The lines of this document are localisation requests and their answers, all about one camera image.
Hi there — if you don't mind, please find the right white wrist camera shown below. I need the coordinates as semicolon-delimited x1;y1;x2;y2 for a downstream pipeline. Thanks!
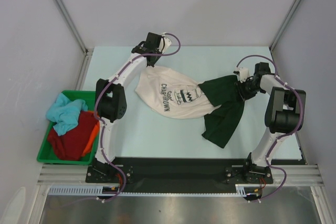
234;67;250;82

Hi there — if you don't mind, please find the white and green t-shirt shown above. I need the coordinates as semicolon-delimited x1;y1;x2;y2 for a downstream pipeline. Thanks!
135;66;245;148

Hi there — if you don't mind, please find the aluminium corner post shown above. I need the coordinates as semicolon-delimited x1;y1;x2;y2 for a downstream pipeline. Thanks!
269;0;303;53
36;0;89;54

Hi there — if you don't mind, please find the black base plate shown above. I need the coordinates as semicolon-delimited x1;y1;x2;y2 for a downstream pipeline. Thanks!
86;157;307;194

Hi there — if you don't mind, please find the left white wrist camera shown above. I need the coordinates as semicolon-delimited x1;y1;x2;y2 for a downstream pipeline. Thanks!
159;33;172;54

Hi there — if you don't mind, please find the left aluminium corner post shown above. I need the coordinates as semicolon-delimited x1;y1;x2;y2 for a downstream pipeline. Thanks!
36;0;89;54

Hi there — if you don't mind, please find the dark red t-shirt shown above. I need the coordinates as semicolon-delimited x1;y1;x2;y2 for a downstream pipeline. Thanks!
47;111;97;161

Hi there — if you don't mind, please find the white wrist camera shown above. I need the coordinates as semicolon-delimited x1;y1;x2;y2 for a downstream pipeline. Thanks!
159;33;172;54
234;67;250;82

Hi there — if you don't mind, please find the light blue t-shirt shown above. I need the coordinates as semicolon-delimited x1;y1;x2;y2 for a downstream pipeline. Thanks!
46;93;88;136

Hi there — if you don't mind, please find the orange t-shirt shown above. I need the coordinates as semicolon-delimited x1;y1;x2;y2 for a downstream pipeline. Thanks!
81;120;100;157

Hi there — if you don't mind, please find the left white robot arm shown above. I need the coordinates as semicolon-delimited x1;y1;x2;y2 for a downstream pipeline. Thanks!
92;33;171;182

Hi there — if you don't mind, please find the aluminium frame rail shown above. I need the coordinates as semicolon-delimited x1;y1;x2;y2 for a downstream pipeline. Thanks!
37;164;324;187

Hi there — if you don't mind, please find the grey slotted cable duct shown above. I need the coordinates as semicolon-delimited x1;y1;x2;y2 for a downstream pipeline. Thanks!
48;185;260;197

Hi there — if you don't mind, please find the right aluminium corner post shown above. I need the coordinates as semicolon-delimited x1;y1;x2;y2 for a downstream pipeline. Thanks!
269;0;303;53

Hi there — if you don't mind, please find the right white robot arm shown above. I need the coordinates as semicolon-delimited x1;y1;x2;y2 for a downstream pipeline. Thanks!
234;62;306;184

